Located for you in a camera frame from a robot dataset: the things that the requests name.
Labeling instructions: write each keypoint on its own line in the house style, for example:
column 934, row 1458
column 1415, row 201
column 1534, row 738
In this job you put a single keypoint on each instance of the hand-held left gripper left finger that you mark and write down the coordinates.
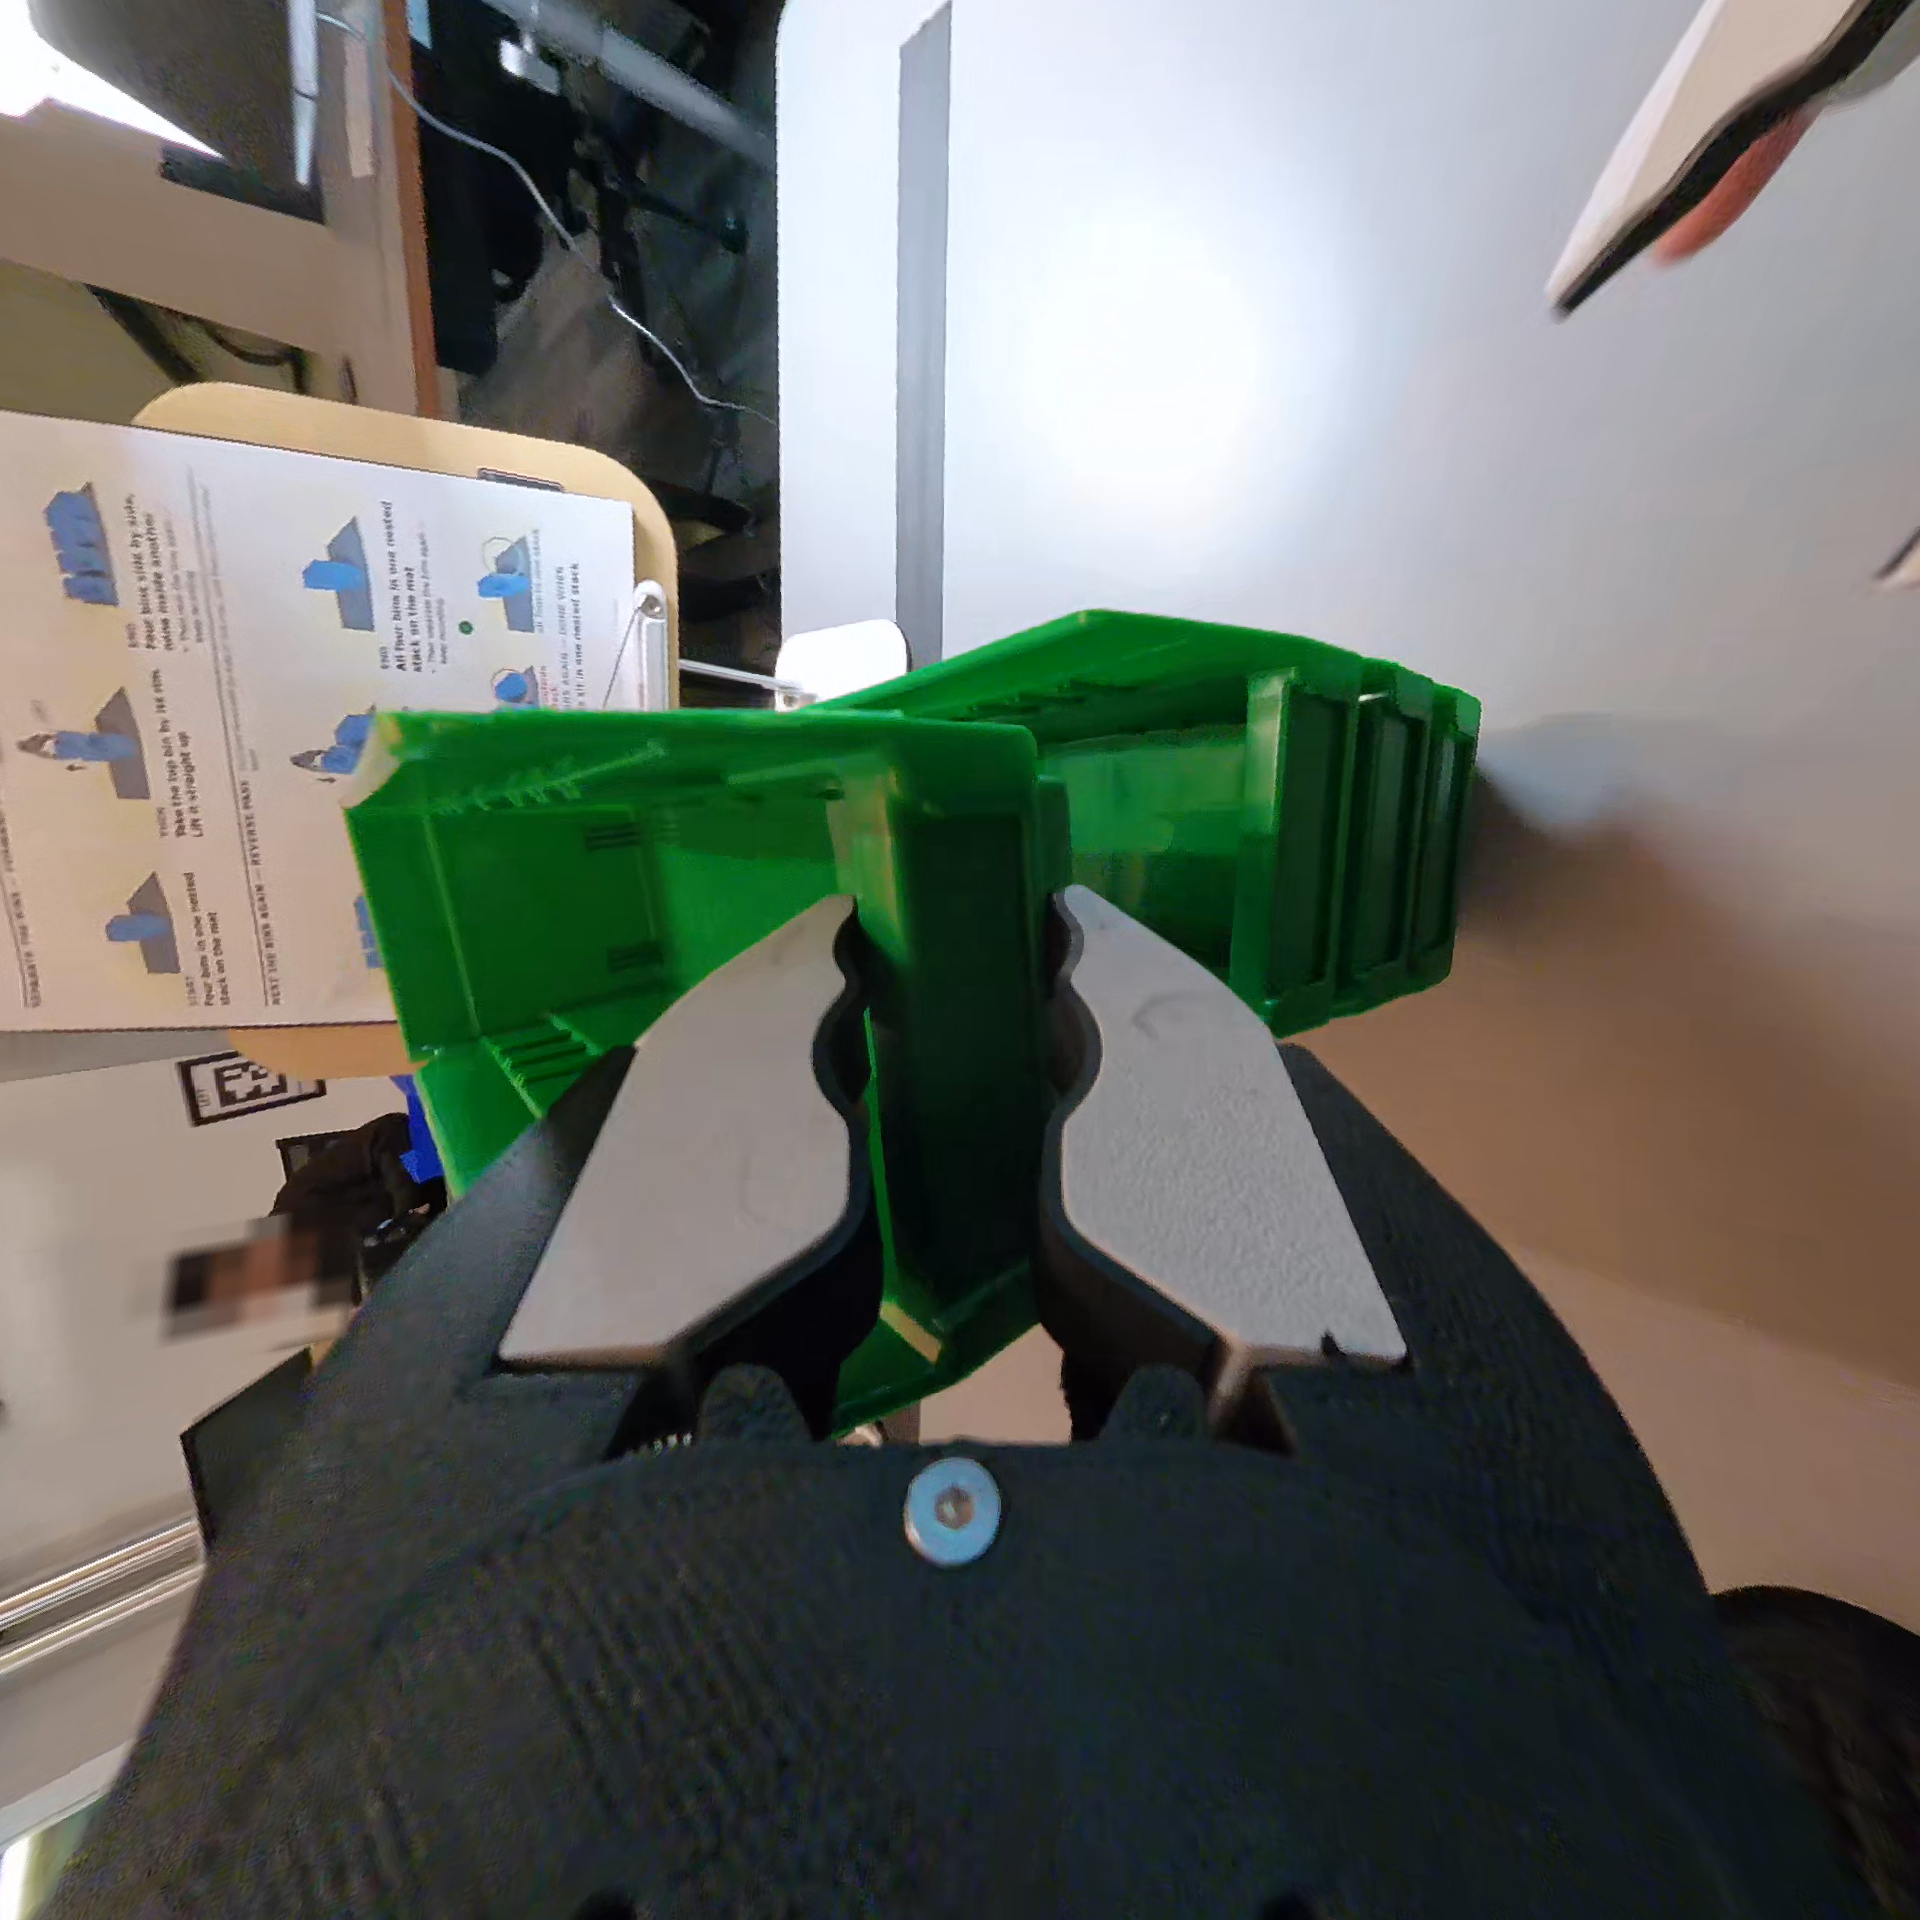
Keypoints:
column 707, row 1186

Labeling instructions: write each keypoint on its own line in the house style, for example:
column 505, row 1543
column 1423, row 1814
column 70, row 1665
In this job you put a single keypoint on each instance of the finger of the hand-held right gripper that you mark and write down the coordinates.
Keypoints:
column 1909, row 561
column 1709, row 105

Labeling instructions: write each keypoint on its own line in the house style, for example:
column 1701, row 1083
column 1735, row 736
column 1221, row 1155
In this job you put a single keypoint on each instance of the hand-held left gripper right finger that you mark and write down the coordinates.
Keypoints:
column 1216, row 1186

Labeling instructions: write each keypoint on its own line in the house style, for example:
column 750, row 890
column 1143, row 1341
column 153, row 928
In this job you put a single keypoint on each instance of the light grey desk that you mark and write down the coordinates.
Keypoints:
column 1276, row 376

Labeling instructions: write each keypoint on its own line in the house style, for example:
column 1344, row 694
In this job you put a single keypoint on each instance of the blue plastic bin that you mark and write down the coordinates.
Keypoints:
column 416, row 1141

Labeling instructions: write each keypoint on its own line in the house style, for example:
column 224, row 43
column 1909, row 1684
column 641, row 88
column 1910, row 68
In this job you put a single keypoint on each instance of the black-and-white marker sign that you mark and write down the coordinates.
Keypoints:
column 250, row 1088

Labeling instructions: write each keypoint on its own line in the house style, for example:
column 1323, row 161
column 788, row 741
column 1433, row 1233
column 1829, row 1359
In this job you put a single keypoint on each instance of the black tilted monitor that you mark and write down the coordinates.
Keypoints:
column 250, row 1455

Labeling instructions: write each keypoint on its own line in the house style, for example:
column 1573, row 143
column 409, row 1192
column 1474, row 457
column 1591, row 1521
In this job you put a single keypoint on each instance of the printed instruction sheet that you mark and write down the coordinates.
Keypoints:
column 227, row 675

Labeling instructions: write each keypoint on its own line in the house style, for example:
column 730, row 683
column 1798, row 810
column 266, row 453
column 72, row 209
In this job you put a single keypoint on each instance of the black round pad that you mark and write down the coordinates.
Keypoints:
column 1858, row 1726

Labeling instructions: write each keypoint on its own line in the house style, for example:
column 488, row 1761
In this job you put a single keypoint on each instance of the long wooden table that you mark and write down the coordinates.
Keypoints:
column 406, row 225

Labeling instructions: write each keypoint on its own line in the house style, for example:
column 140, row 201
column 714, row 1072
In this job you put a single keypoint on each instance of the metal stand pole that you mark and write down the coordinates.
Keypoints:
column 644, row 65

